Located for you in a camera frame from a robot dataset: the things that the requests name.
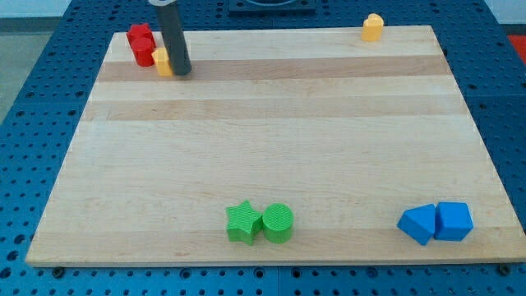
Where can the blue cube block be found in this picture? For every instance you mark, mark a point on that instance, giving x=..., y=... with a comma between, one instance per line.
x=453, y=221

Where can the red cylinder block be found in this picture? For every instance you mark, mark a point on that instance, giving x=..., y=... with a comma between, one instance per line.
x=143, y=49

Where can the red star block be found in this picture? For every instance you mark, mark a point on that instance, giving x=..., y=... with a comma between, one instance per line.
x=138, y=31

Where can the blue triangle block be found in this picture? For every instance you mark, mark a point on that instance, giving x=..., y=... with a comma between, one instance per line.
x=419, y=223

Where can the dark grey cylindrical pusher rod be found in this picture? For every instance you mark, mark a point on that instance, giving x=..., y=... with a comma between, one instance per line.
x=170, y=24

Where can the green cylinder block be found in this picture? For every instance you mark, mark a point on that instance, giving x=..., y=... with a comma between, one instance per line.
x=278, y=223

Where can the light wooden board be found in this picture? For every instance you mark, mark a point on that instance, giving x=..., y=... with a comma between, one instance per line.
x=348, y=134

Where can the yellow hexagon block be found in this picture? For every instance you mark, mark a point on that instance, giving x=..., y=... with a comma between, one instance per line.
x=162, y=62

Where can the yellow heart block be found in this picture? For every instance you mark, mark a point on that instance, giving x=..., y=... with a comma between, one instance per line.
x=372, y=28

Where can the green star block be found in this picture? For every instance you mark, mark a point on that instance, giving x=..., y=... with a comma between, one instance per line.
x=244, y=223

